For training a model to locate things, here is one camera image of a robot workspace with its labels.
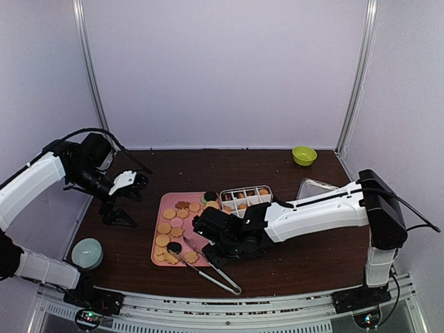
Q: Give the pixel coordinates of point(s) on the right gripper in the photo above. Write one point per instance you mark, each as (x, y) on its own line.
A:
(221, 262)

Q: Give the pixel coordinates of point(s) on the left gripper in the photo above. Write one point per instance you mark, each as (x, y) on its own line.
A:
(105, 209)

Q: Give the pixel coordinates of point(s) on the chocolate swirl cookie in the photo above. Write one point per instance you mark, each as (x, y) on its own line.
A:
(226, 197)

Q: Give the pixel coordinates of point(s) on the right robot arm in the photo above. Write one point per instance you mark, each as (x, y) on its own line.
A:
(368, 201)

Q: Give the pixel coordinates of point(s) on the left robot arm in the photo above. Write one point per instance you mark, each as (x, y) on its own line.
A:
(46, 191)

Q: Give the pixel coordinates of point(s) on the white divided cookie tin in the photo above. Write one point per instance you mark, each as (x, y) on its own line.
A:
(243, 198)

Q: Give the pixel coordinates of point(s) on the round tan cookie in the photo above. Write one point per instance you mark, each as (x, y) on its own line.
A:
(213, 204)

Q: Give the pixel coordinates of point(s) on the flower shaped tan cookie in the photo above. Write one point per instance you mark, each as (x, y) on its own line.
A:
(191, 257)

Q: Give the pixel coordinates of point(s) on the green round cookie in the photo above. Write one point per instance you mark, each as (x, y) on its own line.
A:
(203, 199)

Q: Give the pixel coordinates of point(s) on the black sandwich cookie top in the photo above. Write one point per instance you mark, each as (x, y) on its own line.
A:
(211, 195)

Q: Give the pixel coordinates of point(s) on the black sandwich cookie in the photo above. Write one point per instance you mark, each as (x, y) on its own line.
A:
(174, 247)
(211, 195)

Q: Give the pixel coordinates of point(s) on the pink plastic tray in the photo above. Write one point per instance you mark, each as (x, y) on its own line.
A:
(165, 233)

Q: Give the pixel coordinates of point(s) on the black sandwich cookie lower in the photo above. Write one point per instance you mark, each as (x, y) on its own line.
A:
(174, 247)

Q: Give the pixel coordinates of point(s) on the brown leaf shaped cookie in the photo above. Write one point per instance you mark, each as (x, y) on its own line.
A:
(180, 205)

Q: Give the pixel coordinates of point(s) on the green plastic bowl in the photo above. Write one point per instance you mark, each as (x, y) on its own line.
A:
(304, 156)

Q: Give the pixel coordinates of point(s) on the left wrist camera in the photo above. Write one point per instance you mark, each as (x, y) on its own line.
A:
(128, 180)

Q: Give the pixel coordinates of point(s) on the left frame post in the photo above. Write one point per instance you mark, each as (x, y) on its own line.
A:
(81, 24)

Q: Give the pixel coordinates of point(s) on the frame post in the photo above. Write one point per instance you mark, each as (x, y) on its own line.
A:
(363, 64)
(81, 24)

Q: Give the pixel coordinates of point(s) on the right frame post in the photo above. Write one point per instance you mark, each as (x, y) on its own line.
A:
(363, 64)

